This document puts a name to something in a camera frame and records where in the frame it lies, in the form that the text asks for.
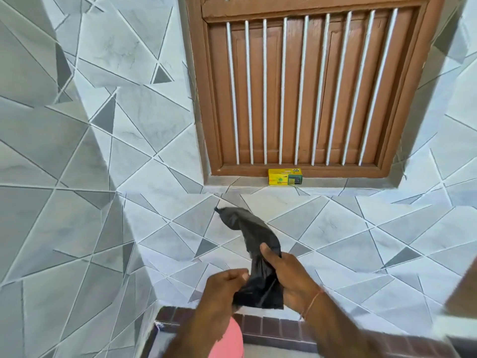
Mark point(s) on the person's left hand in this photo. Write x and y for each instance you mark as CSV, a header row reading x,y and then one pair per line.
x,y
218,298

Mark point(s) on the person's right hand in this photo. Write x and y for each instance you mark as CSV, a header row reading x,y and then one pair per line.
x,y
294,279

